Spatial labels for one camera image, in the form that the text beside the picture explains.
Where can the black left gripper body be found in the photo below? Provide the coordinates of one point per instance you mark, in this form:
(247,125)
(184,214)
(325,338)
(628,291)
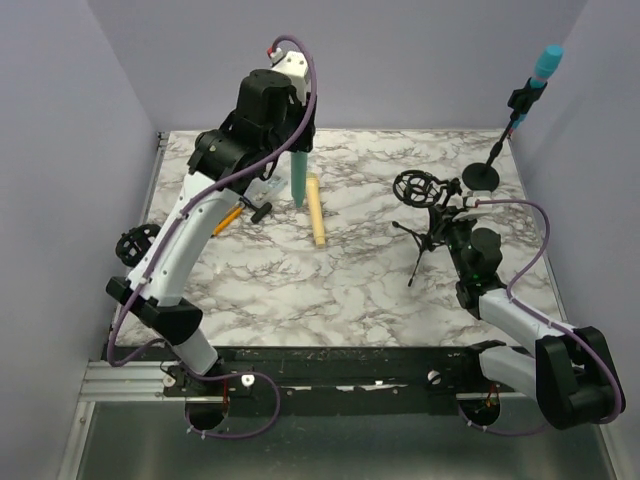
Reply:
(306,141)

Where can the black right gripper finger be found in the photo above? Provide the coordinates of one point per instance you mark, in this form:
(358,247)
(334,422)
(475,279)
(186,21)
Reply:
(457,215)
(438,223)

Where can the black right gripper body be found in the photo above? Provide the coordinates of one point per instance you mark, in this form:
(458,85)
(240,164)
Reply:
(457,238)

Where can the mint green microphone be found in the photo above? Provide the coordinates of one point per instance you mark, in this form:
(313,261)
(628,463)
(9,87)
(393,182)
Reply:
(298,174)

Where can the cream yellow microphone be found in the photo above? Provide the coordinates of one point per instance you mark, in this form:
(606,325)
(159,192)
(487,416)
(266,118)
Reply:
(315,209)

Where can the black shock mount desk stand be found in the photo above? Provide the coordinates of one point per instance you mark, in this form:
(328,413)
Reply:
(134,244)

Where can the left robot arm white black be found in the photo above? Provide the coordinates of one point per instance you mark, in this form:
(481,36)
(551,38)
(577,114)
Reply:
(273,114)

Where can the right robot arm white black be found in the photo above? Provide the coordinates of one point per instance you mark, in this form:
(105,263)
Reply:
(568,371)

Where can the black round base mic stand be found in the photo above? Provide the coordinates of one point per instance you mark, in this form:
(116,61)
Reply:
(483,176)

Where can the blue microphone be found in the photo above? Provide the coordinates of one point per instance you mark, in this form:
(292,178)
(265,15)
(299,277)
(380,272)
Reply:
(544,68)

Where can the clear plastic screw organizer box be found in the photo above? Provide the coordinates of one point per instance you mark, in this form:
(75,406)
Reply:
(262,190)

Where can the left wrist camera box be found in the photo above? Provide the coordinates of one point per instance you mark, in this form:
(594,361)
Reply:
(294,65)

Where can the black T-handle tool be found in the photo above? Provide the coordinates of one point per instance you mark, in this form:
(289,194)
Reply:
(259,212)

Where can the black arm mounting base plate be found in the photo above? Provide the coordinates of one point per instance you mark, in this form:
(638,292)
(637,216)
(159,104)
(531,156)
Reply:
(265,382)

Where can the aluminium extrusion rail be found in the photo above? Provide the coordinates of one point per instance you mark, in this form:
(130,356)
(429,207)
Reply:
(138,381)

